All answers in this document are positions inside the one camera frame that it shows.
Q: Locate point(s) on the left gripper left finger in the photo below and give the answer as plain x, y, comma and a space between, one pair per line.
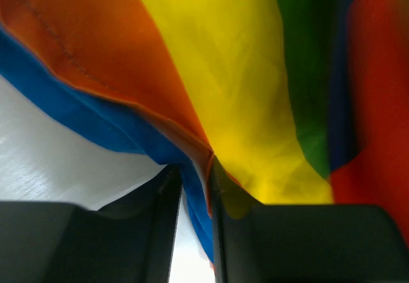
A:
128, 240

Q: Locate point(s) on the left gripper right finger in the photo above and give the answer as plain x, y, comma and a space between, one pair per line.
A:
256, 242

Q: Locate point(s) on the rainbow striped shorts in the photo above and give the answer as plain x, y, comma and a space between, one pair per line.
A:
301, 101

